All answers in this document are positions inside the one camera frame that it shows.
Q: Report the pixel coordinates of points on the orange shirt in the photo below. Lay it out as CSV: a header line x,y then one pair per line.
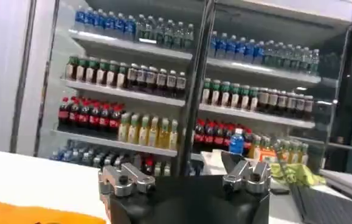
x,y
33,214

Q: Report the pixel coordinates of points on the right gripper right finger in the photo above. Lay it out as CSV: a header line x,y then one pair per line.
x,y
248,178

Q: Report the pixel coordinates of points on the green cloth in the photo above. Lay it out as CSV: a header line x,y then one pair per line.
x,y
297,175

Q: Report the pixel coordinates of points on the white paper sheets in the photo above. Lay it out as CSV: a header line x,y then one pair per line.
x,y
213,162

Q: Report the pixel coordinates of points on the white desk with laptop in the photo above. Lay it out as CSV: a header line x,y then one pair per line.
x,y
283,208

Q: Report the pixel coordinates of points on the blue water bottle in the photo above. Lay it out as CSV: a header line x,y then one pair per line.
x,y
236,141

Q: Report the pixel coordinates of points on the shelf of drink bottles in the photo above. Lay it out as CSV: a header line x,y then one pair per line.
x,y
124,100
260,91

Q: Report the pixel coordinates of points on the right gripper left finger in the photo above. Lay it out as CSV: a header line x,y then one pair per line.
x,y
124,181

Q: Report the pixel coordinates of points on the small black phone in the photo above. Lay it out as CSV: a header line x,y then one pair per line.
x,y
279,191

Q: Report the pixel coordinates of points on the black partition pole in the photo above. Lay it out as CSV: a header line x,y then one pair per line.
x,y
23,76

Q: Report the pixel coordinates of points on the black laptop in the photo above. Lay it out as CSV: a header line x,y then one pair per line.
x,y
330,207

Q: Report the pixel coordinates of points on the orange and white box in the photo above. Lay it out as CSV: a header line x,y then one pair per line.
x,y
267,155

